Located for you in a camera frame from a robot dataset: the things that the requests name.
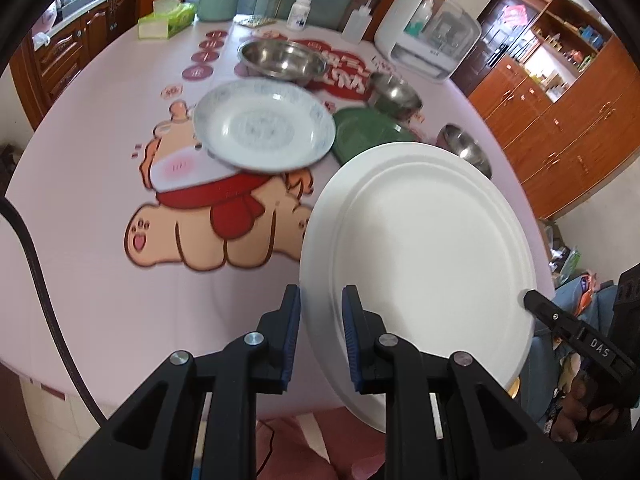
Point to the large steel bowl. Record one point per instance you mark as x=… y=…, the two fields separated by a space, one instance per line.
x=280 y=60

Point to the wooden shelf cabinet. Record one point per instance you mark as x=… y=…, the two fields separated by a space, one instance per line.
x=560 y=130

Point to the printed pink tablecloth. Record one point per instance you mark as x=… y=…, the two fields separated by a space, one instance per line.
x=100 y=160

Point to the pink cloth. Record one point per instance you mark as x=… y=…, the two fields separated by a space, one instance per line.
x=310 y=445

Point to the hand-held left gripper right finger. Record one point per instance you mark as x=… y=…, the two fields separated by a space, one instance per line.
x=350 y=340

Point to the foil packet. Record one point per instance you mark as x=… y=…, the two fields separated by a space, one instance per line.
x=254 y=21

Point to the green tissue pack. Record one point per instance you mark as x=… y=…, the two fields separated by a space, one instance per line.
x=165 y=20

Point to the green plate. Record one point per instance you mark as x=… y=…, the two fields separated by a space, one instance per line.
x=360 y=135

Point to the white paper plate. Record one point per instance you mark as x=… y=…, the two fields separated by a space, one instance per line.
x=425 y=270

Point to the blue bag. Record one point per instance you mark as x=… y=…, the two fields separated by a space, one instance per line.
x=575 y=295

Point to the clear squeeze bottle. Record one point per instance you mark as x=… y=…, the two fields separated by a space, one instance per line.
x=356 y=25

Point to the white pill bottle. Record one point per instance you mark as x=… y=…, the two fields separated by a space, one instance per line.
x=299 y=15

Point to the small steel bowl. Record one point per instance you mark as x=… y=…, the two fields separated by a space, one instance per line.
x=395 y=92

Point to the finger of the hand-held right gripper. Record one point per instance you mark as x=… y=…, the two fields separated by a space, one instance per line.
x=545 y=307

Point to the patterned white ceramic plate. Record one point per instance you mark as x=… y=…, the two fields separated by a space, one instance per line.
x=260 y=125

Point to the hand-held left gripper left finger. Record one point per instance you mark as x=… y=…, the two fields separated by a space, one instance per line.
x=292 y=340

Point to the pink steel bowl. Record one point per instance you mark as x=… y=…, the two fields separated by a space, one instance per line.
x=465 y=147

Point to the wooden kitchen cabinet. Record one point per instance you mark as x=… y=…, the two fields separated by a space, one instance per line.
x=65 y=55

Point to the white countertop appliance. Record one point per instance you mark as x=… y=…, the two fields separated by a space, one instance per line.
x=405 y=35

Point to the person's right hand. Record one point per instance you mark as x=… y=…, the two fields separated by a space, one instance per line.
x=580 y=410

